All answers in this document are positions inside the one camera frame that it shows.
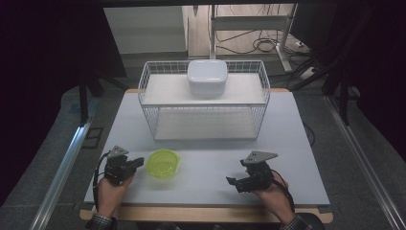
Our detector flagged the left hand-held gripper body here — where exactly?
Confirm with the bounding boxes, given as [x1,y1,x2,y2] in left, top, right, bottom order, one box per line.
[103,145,137,186]

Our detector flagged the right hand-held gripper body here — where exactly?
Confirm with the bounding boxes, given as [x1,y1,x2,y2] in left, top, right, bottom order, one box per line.
[239,150,279,192]

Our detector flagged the yellow-green plastic bowl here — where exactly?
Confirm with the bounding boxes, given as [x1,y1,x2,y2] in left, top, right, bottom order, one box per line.
[146,149,182,179]

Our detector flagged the white wire rack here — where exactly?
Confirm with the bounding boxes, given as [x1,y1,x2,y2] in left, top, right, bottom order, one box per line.
[137,59,272,142]

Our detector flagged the white lidded container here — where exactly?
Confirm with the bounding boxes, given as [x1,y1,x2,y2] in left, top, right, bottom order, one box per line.
[187,59,229,99]

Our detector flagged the person's right hand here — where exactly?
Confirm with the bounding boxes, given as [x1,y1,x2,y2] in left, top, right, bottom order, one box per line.
[255,176,296,224]

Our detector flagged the person's left hand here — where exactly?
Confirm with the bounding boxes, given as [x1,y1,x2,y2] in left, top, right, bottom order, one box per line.
[97,174,135,219]

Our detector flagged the black metal stand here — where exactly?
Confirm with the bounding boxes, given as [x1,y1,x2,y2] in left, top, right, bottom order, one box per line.
[78,68,129,127]
[286,57,353,127]

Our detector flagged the white power strip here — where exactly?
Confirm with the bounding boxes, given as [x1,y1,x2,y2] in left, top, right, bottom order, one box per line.
[299,65,321,81]

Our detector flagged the white panel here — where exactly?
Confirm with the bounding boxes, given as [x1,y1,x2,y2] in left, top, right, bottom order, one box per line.
[102,5,189,56]

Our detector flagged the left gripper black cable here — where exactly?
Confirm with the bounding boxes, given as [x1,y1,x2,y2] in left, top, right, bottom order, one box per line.
[92,151,111,207]

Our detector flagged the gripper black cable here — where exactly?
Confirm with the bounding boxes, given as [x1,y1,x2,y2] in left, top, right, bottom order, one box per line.
[92,151,111,207]
[271,169,297,215]

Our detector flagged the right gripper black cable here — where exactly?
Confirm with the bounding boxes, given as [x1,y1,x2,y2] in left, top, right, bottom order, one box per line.
[271,169,297,215]

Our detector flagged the black floor frame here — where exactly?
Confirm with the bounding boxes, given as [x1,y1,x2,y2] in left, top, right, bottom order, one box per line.
[80,126,104,150]

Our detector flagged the metal floor rail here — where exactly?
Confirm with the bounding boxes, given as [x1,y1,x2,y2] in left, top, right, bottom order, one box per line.
[324,95,406,230]
[30,117,94,230]

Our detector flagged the black floor cables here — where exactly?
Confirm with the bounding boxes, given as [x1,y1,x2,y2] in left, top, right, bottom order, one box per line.
[215,29,309,56]

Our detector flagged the white desk frame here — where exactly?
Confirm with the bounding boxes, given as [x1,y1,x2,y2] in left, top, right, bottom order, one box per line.
[209,3,300,73]

